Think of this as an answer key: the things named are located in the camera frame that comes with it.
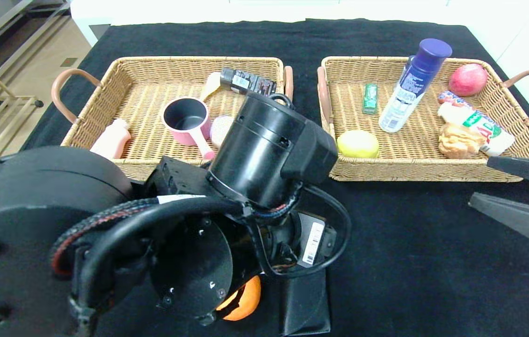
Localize purple lidded can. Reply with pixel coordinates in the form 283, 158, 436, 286
210, 115, 237, 149

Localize pink saucepan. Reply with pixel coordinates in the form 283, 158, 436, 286
162, 97, 216, 161

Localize orange fruit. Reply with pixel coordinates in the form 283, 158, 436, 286
216, 275, 262, 322

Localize black pouch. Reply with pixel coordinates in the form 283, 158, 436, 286
283, 267, 332, 337

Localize blue capped spray can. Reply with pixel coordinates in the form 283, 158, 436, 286
379, 38, 453, 134

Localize cream bread bun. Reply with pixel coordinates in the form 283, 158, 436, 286
438, 122, 486, 160

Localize wicker basket with spatula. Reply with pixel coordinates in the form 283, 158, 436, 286
51, 56, 294, 182

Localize wicker basket with food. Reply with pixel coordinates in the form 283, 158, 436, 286
317, 56, 529, 183

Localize dark cosmetic tube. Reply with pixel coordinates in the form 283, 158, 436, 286
220, 67, 277, 97

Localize yellow lemon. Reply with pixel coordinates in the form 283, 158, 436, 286
336, 130, 380, 159

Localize green gum pack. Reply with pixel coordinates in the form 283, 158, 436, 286
362, 83, 379, 116

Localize black tablecloth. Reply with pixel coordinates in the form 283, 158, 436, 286
21, 19, 529, 337

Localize pink lotion bottle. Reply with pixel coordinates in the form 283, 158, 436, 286
89, 118, 132, 160

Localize red blue wrapped snack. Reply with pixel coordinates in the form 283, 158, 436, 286
437, 91, 468, 110

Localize red apple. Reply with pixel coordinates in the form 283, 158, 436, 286
448, 64, 488, 97

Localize white table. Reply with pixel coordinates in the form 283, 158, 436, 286
71, 0, 471, 47

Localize white yoghurt drink bottle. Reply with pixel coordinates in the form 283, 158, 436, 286
437, 103, 515, 158

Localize beige wheeled metal rack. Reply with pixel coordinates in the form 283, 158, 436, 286
0, 70, 45, 162

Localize teal handled beige spatula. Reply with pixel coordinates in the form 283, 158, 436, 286
200, 72, 222, 102

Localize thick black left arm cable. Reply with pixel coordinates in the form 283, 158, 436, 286
77, 197, 246, 323

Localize grey shelf frame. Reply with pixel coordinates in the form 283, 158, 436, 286
0, 0, 72, 71

